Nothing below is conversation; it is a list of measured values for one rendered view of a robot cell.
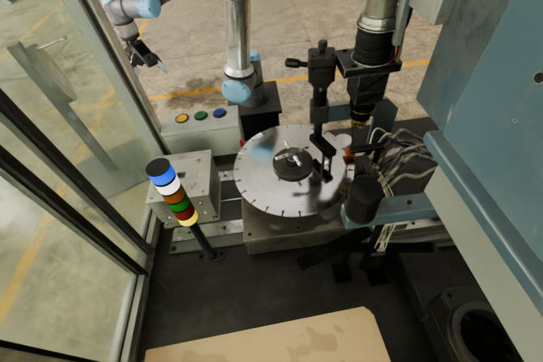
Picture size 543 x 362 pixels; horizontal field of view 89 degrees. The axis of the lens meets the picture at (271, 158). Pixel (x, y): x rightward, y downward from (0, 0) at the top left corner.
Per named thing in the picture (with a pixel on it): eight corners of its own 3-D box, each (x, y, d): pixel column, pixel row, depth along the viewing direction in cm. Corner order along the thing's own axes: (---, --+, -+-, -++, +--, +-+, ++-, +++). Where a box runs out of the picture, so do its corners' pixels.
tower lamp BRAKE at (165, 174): (149, 187, 52) (143, 178, 50) (153, 169, 55) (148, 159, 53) (174, 184, 52) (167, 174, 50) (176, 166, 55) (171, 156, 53)
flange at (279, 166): (294, 187, 71) (293, 181, 69) (264, 165, 77) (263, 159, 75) (321, 162, 76) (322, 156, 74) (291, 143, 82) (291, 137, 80)
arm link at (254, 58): (266, 73, 128) (263, 44, 118) (258, 90, 120) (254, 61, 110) (241, 72, 131) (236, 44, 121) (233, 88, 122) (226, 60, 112)
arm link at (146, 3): (161, -15, 97) (133, -14, 99) (145, -3, 90) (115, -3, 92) (169, 10, 103) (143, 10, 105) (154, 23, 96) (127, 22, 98)
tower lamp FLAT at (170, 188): (156, 197, 54) (150, 187, 52) (160, 178, 57) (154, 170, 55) (179, 194, 54) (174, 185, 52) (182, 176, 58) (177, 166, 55)
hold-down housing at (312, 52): (308, 126, 68) (309, 47, 53) (307, 114, 71) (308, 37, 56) (330, 126, 67) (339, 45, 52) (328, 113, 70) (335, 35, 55)
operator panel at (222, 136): (174, 162, 109) (160, 133, 98) (178, 142, 116) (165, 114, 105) (245, 152, 109) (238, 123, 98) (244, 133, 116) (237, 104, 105)
